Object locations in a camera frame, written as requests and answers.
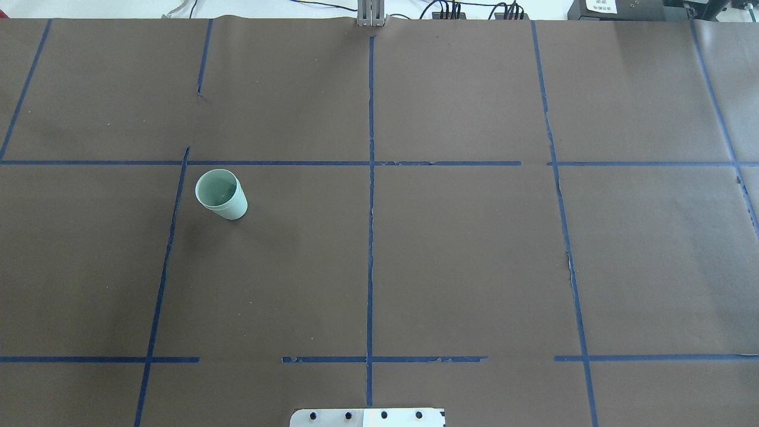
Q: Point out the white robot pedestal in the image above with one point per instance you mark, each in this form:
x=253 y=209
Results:
x=396 y=416

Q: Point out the black power strip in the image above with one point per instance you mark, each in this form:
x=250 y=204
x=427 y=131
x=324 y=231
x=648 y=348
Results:
x=508 y=12
x=448 y=11

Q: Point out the black computer box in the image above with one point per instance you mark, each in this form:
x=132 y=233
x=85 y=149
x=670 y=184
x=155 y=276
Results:
x=616 y=11

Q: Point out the green cup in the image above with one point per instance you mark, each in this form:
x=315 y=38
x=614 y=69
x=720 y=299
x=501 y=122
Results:
x=219 y=190
x=234 y=209

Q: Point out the aluminium frame post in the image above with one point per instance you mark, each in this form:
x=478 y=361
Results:
x=371 y=13

